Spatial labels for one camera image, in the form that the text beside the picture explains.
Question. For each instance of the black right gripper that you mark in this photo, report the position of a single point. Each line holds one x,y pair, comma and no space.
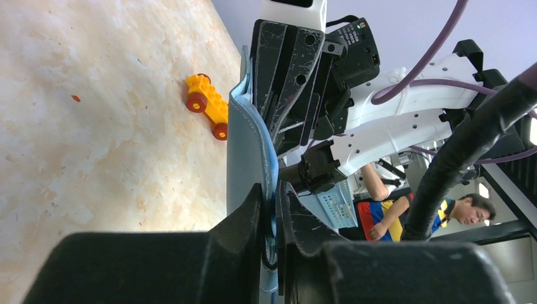
284,57

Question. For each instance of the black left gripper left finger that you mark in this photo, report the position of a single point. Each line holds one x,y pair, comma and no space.
221,265

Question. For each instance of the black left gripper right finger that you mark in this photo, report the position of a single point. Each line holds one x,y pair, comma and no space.
317,265

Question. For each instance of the teal card holder wallet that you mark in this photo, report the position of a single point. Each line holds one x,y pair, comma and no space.
251,159

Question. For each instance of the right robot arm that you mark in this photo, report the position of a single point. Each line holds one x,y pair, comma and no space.
436,100

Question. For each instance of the blue perforated basket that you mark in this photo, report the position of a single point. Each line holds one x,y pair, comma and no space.
334,207

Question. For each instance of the person in striped shirt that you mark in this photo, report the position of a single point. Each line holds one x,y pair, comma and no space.
383,219

